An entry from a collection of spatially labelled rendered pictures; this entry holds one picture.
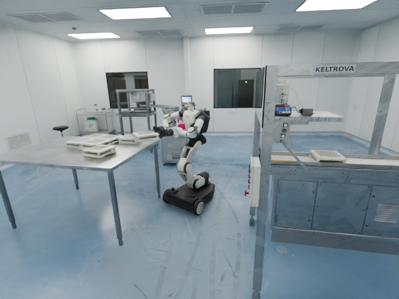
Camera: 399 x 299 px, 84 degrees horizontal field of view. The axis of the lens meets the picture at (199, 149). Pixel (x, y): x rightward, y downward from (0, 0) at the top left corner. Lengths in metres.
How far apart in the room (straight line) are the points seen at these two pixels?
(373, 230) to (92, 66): 7.62
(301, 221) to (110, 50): 6.87
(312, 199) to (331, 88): 5.66
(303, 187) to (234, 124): 5.04
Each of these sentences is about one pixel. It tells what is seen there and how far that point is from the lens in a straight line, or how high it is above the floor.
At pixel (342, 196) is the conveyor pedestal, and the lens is 2.47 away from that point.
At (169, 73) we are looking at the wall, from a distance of 7.15.
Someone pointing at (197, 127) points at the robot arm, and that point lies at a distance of 2.52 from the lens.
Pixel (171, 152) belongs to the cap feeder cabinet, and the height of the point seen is 0.30.
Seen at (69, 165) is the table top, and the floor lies 0.88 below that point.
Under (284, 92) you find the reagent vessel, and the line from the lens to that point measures 2.07.
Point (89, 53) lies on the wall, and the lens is 8.05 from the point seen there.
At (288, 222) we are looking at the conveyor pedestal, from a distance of 2.51.
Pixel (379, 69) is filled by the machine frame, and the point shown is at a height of 1.66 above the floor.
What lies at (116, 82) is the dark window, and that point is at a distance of 7.68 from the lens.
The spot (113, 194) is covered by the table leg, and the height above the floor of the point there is 0.60.
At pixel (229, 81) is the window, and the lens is 7.01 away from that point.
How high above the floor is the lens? 1.61
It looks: 17 degrees down
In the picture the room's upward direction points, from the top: 1 degrees counter-clockwise
